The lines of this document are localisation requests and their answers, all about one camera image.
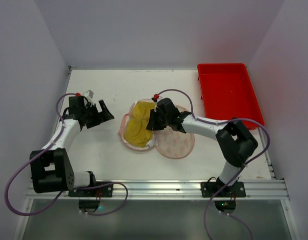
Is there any mustard yellow bra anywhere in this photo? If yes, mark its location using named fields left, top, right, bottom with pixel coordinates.
left=124, top=101, right=155, bottom=148

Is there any floral mesh laundry bag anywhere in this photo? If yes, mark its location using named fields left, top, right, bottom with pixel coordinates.
left=118, top=99, right=195, bottom=159

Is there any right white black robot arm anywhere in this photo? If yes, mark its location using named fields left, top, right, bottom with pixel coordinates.
left=147, top=98, right=258, bottom=188

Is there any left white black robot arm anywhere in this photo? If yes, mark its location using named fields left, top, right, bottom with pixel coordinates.
left=30, top=95, right=114, bottom=194

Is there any red plastic tray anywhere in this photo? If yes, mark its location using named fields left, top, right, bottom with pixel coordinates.
left=197, top=63, right=264, bottom=126

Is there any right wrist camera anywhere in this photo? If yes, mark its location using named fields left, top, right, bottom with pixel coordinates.
left=152, top=93, right=162, bottom=112

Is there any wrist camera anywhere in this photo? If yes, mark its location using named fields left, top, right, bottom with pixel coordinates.
left=152, top=93, right=162, bottom=112
left=75, top=90, right=94, bottom=105

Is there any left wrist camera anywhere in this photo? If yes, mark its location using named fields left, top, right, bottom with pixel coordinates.
left=75, top=90, right=94, bottom=105

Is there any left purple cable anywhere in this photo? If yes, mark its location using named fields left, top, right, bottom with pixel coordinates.
left=5, top=92, right=129, bottom=217

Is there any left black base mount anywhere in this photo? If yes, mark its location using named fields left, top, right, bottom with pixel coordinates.
left=68, top=181, right=113, bottom=213

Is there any aluminium mounting rail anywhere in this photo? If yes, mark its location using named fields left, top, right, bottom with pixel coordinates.
left=26, top=178, right=287, bottom=200

